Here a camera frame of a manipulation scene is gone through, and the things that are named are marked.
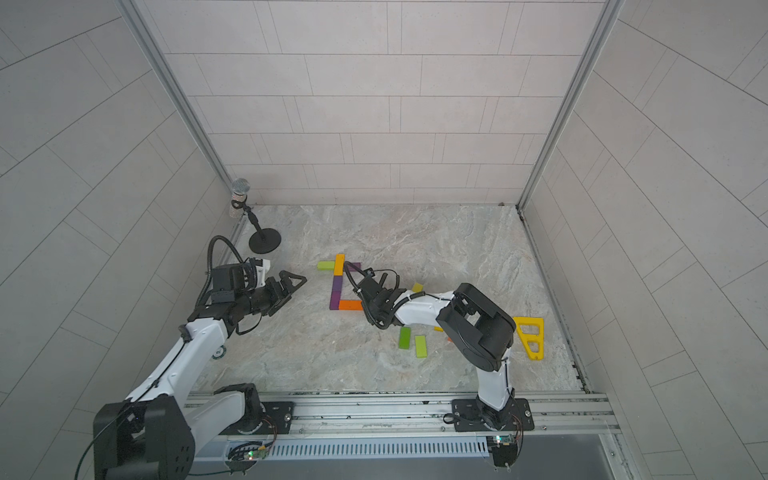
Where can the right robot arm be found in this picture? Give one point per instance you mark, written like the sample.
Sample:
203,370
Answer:
481,330

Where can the left circuit board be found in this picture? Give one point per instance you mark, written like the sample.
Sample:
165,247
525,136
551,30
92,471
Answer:
241,458

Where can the microphone on black stand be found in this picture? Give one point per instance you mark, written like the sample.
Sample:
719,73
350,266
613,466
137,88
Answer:
263,240

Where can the orange block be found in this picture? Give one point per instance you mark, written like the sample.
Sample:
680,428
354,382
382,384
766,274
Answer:
350,305

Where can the yellow triangle frame piece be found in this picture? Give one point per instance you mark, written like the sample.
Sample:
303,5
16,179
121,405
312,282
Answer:
531,333

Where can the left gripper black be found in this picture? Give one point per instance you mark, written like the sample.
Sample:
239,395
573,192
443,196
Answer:
284,282

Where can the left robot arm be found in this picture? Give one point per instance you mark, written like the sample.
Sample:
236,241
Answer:
148,435

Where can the circuit board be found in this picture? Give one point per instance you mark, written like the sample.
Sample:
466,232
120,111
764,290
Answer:
503,450
241,458

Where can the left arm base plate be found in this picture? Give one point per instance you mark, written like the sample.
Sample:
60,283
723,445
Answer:
276,419

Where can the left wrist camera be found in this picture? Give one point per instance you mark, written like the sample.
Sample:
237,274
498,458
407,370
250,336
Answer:
256,270

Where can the amber yellow long block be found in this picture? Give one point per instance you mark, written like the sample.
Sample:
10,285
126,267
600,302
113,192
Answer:
339,265

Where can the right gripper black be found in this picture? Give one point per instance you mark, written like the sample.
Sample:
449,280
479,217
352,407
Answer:
368,308

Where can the right circuit board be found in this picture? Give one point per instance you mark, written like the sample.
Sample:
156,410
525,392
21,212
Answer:
503,450

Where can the aluminium rail frame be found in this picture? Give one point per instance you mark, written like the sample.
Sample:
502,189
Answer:
356,415

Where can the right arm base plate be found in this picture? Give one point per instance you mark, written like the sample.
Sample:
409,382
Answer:
472,415

